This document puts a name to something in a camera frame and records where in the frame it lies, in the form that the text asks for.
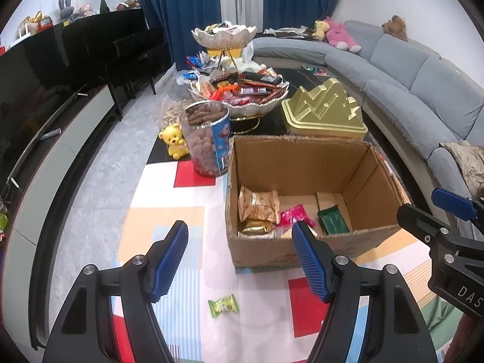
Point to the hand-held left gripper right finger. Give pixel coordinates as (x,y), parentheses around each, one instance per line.
(310,261)

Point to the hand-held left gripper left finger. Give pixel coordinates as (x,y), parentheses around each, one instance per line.
(170,261)

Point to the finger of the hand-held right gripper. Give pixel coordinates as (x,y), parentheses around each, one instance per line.
(452,203)
(419,221)

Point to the dark green snack packet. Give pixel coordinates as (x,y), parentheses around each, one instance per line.
(332,221)

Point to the pink snack packet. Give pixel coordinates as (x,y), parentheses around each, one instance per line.
(295,214)

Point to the gold snack packet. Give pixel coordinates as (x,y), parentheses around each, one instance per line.
(253,227)

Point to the brown cardboard box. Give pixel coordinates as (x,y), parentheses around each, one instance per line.
(302,166)

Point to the person's right hand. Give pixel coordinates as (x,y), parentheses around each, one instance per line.
(470,340)

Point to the beige jacket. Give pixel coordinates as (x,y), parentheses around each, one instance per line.
(469,162)

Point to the light green snack packet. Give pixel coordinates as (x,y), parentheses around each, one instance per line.
(223,305)

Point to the yellow bear figurine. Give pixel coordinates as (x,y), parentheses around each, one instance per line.
(174,140)

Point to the clear jar of nuts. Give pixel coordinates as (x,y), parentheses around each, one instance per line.
(200,140)

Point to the grey television cabinet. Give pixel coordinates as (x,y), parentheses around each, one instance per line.
(56,181)

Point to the clear bag of peanuts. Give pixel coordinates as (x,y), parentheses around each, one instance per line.
(172,113)

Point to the gold mountain-lid candy box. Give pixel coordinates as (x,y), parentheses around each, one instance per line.
(321,109)

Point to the grey corner sofa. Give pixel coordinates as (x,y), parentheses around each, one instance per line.
(397,64)

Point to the heap of small packets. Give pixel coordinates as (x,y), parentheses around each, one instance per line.
(3,227)

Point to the grey storage box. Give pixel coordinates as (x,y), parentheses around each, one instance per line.
(315,70)

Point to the pile of assorted snack bars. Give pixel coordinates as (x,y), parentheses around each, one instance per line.
(245,87)

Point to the brown plush bear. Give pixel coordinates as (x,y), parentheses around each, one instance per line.
(396,26)

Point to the heap of blue snack packets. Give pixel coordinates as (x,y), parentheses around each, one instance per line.
(194,64)

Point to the pink plush toy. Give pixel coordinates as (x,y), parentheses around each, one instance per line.
(340,34)

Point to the black television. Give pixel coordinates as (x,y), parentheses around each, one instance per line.
(30,98)

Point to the white plastic bag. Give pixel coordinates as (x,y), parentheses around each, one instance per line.
(245,55)

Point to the yellow plush toy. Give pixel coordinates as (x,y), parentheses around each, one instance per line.
(320,29)

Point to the white tiered snack stand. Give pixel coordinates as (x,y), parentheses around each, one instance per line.
(223,41)

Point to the papers on sofa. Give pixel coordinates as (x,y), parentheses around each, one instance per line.
(287,32)

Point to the black piano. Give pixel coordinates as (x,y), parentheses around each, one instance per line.
(113,32)

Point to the pile of wrapped sweets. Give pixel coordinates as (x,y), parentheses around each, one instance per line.
(227,28)

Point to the black metronome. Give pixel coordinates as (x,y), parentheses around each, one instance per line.
(104,6)

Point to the pink doll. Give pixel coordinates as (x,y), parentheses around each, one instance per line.
(86,9)

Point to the small red device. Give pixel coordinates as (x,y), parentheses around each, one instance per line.
(45,26)

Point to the white sheer curtain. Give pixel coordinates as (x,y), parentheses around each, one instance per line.
(242,0)

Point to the white router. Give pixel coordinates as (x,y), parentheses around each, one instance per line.
(26,30)

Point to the grey rabbit toy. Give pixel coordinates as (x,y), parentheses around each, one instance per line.
(65,9)

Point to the gold ornament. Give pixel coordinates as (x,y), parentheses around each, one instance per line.
(36,20)

